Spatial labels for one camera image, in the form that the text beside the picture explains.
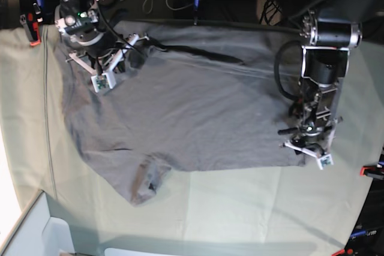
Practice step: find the gripper image right arm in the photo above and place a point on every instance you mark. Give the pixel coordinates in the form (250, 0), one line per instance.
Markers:
(310, 141)

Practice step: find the gripper image left arm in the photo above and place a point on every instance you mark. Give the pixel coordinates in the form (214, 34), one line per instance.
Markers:
(106, 52)

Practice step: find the red black clamp left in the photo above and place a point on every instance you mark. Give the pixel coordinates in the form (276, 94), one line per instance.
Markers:
(31, 14)

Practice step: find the light green table cloth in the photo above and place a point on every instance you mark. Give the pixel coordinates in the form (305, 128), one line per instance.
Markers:
(251, 211)

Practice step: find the red black clamp right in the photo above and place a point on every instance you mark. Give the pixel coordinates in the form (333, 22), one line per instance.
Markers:
(373, 171)

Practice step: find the red black clamp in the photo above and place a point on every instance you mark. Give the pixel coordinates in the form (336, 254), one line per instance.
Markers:
(195, 11)
(31, 14)
(373, 171)

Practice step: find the red clamp bottom right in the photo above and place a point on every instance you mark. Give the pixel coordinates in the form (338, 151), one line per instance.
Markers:
(344, 252)

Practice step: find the grey t-shirt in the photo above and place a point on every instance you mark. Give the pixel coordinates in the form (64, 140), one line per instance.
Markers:
(204, 100)

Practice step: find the red black clamp middle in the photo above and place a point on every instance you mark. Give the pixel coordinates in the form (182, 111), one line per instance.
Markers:
(195, 11)

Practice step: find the robot arm image right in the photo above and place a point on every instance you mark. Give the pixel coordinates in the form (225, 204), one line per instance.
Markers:
(331, 29)

